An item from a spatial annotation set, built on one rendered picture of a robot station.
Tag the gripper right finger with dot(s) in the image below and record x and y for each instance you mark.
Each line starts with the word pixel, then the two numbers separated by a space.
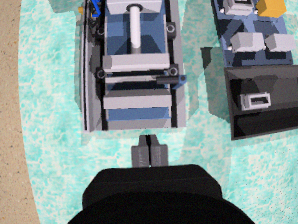
pixel 158 153

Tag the yellow block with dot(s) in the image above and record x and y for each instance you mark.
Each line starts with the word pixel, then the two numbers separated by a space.
pixel 271 8

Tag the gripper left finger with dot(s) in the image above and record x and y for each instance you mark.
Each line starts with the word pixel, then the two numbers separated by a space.
pixel 140 152

